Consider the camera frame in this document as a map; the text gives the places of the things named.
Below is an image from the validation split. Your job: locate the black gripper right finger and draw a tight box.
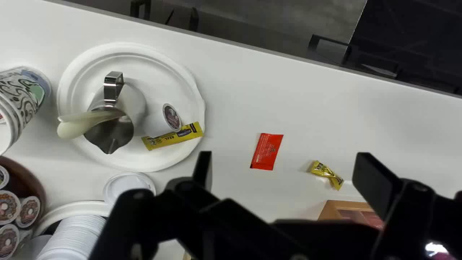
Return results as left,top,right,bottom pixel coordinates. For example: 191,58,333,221
353,152,405,221

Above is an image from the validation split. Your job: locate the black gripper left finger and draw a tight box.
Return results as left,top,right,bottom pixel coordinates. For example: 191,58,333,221
193,150,214,191

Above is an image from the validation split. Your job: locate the coffee pod with purple seal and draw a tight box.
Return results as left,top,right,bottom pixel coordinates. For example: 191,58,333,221
162,101,184,130

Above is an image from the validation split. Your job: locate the white cup lid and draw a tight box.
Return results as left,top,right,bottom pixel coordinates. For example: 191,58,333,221
103,172,158,204

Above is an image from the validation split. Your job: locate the white round plate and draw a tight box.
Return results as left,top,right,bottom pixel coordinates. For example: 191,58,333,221
57,42,208,173

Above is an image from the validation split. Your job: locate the wooden tea bag box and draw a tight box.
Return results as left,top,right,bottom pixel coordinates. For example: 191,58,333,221
317,199,387,231

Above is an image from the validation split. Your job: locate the flat yellow sugar packet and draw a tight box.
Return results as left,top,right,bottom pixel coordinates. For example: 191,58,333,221
141,121,206,152

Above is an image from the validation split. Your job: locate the crumpled yellow packet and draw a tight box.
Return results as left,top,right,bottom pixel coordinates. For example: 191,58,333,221
307,159,346,191

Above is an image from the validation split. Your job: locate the red sauce packet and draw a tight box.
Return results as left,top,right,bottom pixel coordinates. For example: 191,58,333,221
249,131,286,172

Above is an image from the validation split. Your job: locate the white round tray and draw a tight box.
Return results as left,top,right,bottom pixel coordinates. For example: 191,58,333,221
34,199,110,243

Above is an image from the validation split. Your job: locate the stack of white lids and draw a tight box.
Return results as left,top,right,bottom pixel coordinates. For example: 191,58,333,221
38,215,109,260

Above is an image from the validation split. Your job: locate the wire coffee pod carousel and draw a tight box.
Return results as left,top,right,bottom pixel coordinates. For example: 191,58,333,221
0,156,48,260

